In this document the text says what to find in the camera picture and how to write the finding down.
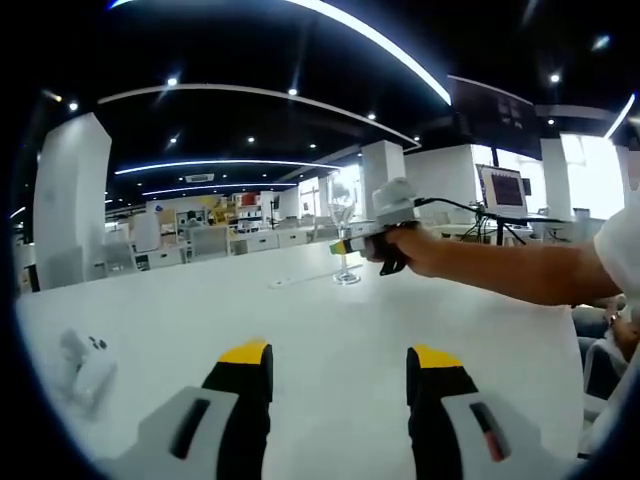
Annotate white table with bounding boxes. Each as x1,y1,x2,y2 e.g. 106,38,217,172
14,242,586,480

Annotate clear stemmed glass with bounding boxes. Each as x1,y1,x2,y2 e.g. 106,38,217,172
325,172,363,286

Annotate shelves with colourful boxes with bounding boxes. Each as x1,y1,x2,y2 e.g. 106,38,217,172
147,192,301,241

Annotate table cable slot cover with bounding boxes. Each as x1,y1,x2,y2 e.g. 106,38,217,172
267,272,346,290

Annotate narrow white pillar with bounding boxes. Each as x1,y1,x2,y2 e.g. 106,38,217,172
360,139,406,221

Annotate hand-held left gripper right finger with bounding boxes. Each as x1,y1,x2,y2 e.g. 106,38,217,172
405,343,546,480

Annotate wide white pillar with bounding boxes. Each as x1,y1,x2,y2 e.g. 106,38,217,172
33,112,112,291

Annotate person's white shirt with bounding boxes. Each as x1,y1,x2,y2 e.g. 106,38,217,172
577,202,640,464

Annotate long curved ceiling light strip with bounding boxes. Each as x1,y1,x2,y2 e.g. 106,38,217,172
109,0,453,105

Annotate recessed ceiling spotlights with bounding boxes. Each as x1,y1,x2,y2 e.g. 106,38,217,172
67,74,561,151

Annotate computer monitor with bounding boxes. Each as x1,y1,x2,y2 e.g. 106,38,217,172
474,163,530,220

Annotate large black wall screen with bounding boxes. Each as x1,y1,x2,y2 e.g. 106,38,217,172
447,74,542,157

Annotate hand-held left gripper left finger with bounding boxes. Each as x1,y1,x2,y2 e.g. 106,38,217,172
117,337,275,480

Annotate white device with black dots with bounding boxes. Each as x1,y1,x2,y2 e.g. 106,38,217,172
57,328,119,419

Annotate row of white cabinets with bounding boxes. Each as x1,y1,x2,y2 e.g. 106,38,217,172
134,229,321,271

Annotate person's right hand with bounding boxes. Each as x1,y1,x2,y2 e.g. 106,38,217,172
382,224,442,279

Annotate black cable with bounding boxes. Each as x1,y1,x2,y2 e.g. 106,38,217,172
412,196,566,224

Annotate white pillar beside window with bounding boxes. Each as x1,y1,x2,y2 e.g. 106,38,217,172
539,137,574,221

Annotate white chair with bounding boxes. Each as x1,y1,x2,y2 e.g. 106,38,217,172
581,342,610,426

